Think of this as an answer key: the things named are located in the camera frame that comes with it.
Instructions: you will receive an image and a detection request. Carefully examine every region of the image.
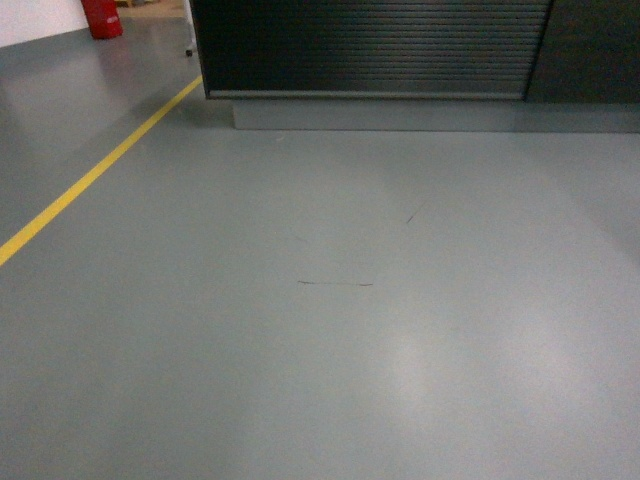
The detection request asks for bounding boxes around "red fire extinguisher box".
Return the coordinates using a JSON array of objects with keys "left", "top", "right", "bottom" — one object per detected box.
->
[{"left": 81, "top": 0, "right": 123, "bottom": 40}]

